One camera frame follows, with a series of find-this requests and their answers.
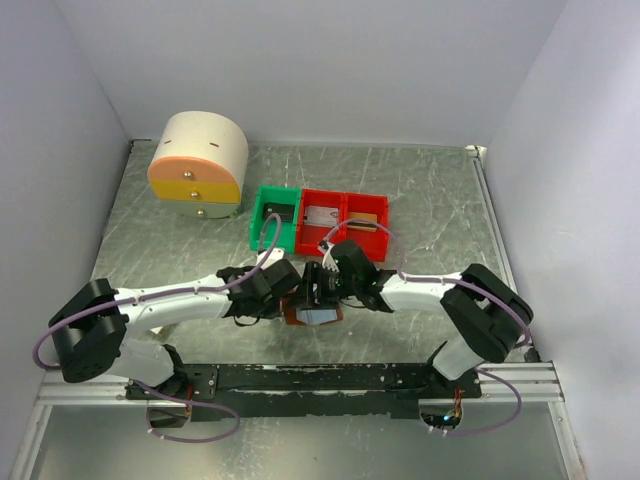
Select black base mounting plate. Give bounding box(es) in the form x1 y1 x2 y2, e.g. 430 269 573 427
124 362 483 423

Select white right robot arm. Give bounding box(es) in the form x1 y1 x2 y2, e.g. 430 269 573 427
288 240 534 398

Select black VIP card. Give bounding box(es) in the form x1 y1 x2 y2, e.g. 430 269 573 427
262 202 296 223

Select red right plastic bin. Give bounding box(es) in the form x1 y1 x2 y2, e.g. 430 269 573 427
341 192 389 262

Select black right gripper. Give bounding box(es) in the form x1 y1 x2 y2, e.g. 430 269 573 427
286 261 359 311

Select green plastic bin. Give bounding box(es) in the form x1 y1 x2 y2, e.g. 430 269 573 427
249 185 302 253

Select silver white card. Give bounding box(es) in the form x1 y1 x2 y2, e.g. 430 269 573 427
303 205 340 228

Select brown leather card holder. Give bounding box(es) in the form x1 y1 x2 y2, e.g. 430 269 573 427
281 298 343 327

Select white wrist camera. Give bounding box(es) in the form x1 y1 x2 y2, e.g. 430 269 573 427
318 240 339 273
257 247 285 269

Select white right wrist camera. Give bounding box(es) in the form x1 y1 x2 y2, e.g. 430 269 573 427
318 240 339 273

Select gold card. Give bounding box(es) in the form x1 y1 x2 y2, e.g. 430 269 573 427
347 211 378 232

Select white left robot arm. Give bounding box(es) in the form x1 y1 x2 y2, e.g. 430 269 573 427
49 259 301 399

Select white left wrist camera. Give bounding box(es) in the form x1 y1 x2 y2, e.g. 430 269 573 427
257 247 285 269

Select round mini drawer cabinet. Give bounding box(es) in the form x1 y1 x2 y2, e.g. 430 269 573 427
147 111 249 219

